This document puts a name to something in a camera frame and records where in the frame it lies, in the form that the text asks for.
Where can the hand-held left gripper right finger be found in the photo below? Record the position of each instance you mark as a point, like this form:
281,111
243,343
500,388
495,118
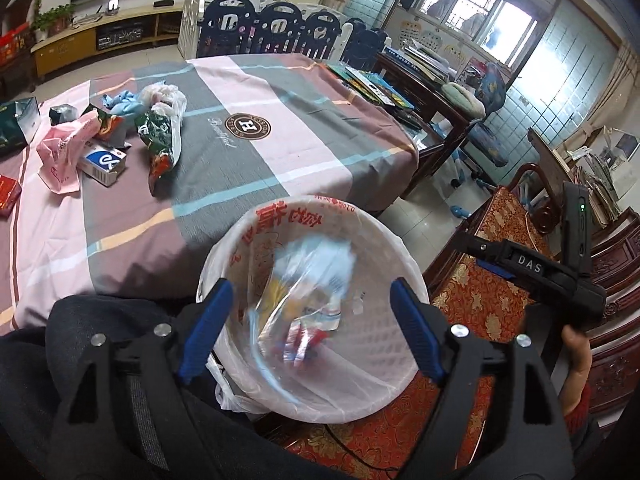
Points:
416,332

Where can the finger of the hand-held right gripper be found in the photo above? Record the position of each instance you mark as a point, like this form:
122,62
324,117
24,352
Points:
482,252

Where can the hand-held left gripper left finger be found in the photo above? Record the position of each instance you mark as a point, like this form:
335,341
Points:
210,332

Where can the white bin with plastic liner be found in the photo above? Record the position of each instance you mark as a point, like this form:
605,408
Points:
380,350

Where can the clear plastic bag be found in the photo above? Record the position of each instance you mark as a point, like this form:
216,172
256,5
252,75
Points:
305,305

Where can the white plastic bag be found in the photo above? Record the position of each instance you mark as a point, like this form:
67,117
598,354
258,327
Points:
162,96

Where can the person's right forearm red sleeve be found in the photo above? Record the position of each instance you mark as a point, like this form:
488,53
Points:
580,407

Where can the person's right hand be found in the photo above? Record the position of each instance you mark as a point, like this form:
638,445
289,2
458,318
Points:
577,355

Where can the wooden chair with red cushion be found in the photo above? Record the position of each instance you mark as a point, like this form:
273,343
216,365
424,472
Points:
480,290

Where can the person's dark trouser leg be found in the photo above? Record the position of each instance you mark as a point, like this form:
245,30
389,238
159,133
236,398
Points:
85,310

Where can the dark wooden side table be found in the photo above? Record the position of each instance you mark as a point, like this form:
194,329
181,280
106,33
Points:
435,115

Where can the pale green cushion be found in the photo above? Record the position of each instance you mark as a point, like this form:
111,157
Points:
462,97

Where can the striped pink grey tablecloth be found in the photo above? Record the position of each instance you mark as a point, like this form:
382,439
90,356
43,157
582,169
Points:
280,160

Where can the blue and white carton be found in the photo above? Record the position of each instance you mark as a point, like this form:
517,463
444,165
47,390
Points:
102,164

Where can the stack of picture books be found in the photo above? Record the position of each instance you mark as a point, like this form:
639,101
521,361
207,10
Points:
372,85

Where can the pink plastic bag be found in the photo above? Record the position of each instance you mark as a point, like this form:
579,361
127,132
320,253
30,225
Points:
57,157

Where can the orange green snack packet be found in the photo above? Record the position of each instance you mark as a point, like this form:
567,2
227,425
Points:
105,122

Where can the window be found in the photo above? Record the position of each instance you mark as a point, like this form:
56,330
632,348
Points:
480,10

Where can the light blue cloth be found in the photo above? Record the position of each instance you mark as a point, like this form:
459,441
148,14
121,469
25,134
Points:
124,105

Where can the red flat box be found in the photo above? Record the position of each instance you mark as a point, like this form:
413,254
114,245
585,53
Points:
7,195

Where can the dark green foil packet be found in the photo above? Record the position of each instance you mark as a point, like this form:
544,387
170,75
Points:
62,113

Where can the green paper bag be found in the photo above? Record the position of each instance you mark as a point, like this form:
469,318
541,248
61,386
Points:
17,127

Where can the row of playpen fence panels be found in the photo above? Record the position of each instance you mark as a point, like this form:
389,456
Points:
280,22

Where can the wooden television cabinet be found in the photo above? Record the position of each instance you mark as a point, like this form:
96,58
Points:
75,45

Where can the red gift box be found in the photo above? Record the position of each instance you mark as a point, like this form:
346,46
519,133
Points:
12,45

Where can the potted green plant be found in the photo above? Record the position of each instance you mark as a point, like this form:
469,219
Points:
52,19

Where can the wall learning posters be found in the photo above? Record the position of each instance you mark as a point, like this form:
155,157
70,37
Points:
425,37

